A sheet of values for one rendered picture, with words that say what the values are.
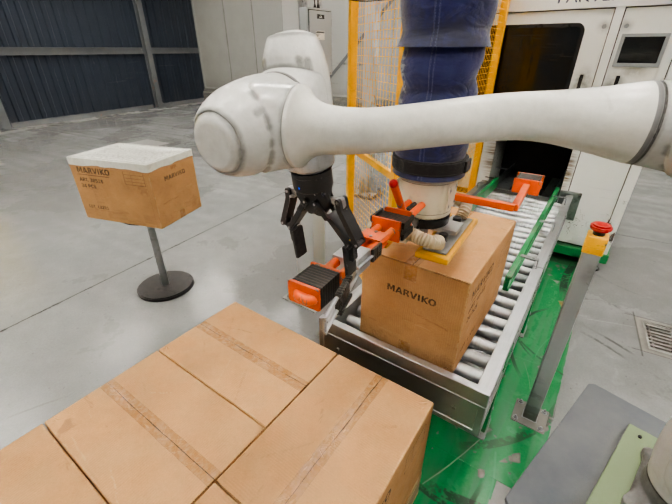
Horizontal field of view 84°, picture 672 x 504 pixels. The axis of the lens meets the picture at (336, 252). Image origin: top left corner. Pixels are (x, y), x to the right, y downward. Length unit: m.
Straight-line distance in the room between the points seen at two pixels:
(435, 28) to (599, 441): 1.08
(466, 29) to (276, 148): 0.70
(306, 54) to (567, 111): 0.36
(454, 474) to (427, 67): 1.58
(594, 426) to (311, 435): 0.77
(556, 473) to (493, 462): 0.91
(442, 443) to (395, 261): 0.98
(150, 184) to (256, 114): 2.01
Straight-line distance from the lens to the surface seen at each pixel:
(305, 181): 0.66
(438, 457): 1.94
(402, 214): 1.03
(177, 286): 3.04
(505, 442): 2.08
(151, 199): 2.47
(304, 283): 0.71
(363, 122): 0.46
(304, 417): 1.32
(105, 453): 1.42
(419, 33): 1.07
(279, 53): 0.60
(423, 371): 1.42
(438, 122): 0.49
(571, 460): 1.14
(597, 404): 1.30
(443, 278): 1.27
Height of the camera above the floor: 1.59
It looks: 29 degrees down
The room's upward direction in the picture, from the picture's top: straight up
